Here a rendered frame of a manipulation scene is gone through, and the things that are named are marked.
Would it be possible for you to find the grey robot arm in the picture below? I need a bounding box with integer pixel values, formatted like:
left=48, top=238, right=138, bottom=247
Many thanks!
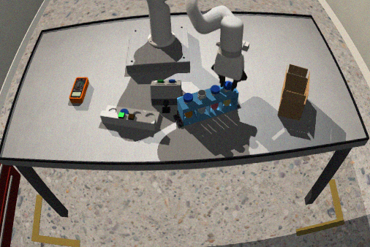
left=146, top=0, right=249, bottom=58

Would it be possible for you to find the blue tube rack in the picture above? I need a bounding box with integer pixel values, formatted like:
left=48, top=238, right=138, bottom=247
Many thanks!
left=177, top=85, right=239, bottom=126

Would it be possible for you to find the orange handheld multimeter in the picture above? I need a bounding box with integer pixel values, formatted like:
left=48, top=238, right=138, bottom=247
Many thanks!
left=69, top=77, right=89, bottom=103

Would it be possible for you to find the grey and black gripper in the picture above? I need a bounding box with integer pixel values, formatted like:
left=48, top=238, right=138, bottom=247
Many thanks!
left=211, top=49, right=247, bottom=91

